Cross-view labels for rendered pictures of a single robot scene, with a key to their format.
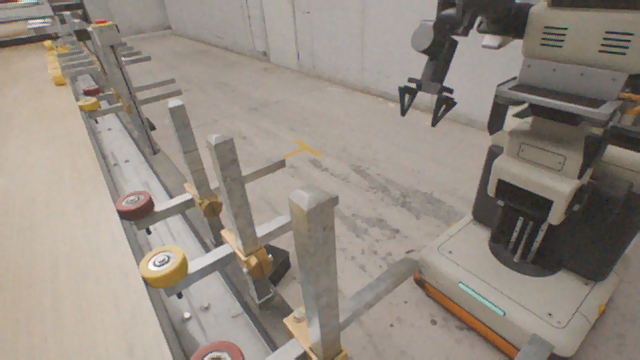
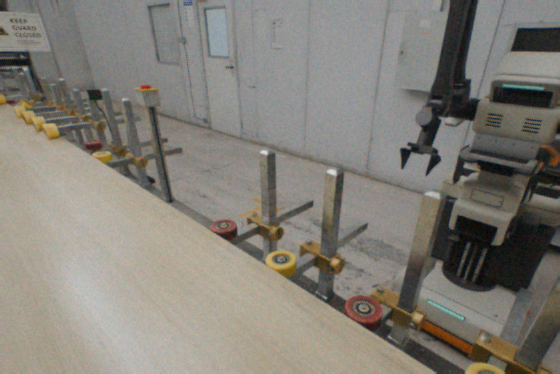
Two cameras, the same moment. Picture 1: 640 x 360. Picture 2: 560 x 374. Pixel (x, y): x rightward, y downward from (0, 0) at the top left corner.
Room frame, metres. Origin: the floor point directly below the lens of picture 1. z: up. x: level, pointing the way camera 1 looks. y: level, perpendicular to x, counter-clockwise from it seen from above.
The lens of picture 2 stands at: (-0.24, 0.41, 1.39)
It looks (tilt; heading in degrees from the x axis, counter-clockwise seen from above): 30 degrees down; 347
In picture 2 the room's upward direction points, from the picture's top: 1 degrees clockwise
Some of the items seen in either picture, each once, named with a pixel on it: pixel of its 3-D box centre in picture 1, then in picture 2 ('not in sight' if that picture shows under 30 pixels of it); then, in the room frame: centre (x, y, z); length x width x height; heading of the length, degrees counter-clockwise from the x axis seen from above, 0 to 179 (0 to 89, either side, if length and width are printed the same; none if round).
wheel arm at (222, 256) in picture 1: (261, 237); (326, 249); (0.53, 0.14, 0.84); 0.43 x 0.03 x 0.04; 125
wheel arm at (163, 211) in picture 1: (217, 189); (271, 221); (0.74, 0.28, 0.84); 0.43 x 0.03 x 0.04; 125
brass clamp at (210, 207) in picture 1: (203, 198); (265, 227); (0.69, 0.31, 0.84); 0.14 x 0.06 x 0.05; 35
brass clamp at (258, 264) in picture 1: (246, 250); (321, 257); (0.49, 0.17, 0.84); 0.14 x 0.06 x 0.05; 35
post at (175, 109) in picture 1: (203, 191); (269, 220); (0.68, 0.30, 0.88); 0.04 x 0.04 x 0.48; 35
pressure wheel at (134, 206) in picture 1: (141, 216); (225, 239); (0.62, 0.45, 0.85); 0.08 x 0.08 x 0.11
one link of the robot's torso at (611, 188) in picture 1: (556, 198); (495, 228); (0.77, -0.75, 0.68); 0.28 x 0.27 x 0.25; 35
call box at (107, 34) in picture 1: (106, 35); (148, 97); (1.28, 0.72, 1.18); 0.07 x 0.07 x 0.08; 35
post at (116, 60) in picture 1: (134, 103); (160, 157); (1.28, 0.72, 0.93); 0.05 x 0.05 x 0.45; 35
